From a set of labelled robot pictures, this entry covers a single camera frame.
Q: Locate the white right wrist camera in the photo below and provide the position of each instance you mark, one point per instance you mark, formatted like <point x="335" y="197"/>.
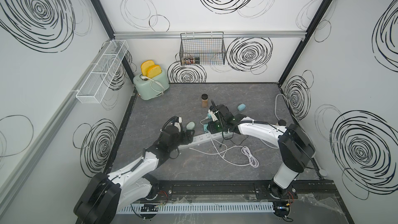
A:
<point x="213" y="113"/>

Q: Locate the brown spice bottle black lid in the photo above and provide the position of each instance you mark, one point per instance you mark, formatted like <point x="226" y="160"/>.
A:
<point x="204" y="98"/>

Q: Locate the rear yellow toast slice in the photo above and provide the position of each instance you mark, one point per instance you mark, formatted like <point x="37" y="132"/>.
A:
<point x="145" y="67"/>

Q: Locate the yellow toast slice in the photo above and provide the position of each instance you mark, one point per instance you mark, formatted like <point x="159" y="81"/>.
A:
<point x="145" y="67"/>
<point x="154" y="71"/>

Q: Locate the white slotted cable duct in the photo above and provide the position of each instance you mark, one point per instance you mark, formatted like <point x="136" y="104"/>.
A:
<point x="197" y="208"/>

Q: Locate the pale green round earbud case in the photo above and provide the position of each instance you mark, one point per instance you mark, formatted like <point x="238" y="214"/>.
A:
<point x="190" y="126"/>

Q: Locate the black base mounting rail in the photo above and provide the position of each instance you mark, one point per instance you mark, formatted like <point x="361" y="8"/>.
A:
<point x="261" y="189"/>

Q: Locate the black wire wall basket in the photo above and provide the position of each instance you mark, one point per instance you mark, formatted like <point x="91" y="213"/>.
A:
<point x="202" y="48"/>

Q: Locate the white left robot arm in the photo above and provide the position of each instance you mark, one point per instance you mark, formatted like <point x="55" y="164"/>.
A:
<point x="107" y="194"/>

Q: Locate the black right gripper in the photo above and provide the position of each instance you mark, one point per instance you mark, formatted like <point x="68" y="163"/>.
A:
<point x="212" y="128"/>

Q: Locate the front yellow toast slice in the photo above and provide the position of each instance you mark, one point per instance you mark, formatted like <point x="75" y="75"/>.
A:
<point x="154" y="71"/>

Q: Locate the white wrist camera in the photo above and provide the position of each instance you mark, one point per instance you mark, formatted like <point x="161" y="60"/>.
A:
<point x="178" y="126"/>
<point x="213" y="113"/>

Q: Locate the mint green toaster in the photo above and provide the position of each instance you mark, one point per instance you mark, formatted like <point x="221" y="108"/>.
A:
<point x="151" y="88"/>

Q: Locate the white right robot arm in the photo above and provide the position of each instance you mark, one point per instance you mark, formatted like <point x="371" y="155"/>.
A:
<point x="295" y="147"/>

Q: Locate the light blue earbud case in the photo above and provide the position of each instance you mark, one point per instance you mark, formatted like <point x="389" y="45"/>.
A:
<point x="241" y="107"/>

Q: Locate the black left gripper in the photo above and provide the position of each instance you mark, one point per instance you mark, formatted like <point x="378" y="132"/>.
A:
<point x="189" y="138"/>

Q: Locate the white power strip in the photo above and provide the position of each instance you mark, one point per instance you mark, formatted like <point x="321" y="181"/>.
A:
<point x="204" y="138"/>

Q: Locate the white wire wall shelf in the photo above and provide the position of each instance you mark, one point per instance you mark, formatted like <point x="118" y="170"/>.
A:
<point x="105" y="67"/>

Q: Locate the clear jar black lid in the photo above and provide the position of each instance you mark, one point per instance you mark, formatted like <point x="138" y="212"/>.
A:
<point x="282" y="122"/>

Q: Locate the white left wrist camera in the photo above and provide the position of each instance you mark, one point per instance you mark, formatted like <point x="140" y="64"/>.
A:
<point x="178" y="126"/>

